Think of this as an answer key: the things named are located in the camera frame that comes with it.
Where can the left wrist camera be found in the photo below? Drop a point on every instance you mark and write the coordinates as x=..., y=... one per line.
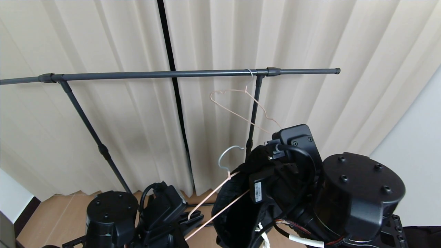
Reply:
x=165, y=203

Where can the black clothes rack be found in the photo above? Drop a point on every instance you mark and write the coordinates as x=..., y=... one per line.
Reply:
x=137, y=74

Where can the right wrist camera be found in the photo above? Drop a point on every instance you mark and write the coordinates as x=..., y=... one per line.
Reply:
x=263, y=182

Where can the white curtain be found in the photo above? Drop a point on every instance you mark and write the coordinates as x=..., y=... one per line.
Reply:
x=103, y=41
x=327, y=41

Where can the black shorts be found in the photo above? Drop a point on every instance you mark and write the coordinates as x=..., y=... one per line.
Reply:
x=234, y=213

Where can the pink clothes hanger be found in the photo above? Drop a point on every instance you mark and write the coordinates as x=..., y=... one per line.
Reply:
x=237, y=114
x=210, y=201

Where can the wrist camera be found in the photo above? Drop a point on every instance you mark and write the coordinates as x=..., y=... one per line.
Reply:
x=263, y=182
x=165, y=203

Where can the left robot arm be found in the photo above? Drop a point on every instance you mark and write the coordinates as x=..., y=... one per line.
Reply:
x=110, y=213

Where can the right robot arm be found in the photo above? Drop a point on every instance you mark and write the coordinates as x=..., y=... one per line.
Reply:
x=358, y=193

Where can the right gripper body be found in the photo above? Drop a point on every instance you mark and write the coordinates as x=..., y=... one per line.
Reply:
x=293, y=193

